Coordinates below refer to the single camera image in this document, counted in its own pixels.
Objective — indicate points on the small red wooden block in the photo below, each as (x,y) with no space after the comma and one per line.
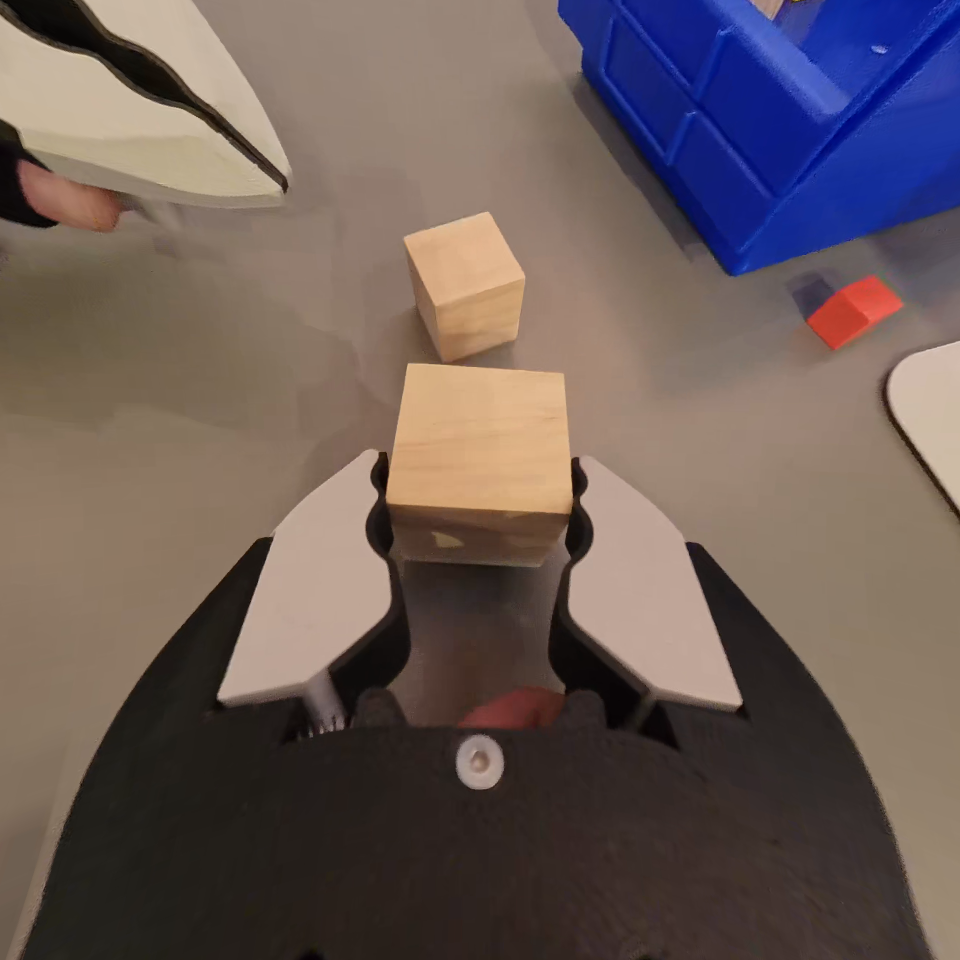
(855,311)

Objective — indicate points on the person's right hand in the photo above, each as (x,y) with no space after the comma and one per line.
(514,709)

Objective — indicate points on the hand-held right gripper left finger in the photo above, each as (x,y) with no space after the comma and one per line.
(315,600)

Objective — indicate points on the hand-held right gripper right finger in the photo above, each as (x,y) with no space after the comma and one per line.
(645,600)

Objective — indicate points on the white rounded mat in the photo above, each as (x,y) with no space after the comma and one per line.
(934,420)

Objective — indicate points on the person's left hand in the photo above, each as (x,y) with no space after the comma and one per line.
(71,202)

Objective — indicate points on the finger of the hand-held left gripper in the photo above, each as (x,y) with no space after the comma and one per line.
(112,135)
(202,67)

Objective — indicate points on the pale wooden cube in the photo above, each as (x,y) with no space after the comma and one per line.
(480,450)
(461,277)

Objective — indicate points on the blue plastic storage bin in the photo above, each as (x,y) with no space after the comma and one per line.
(750,150)

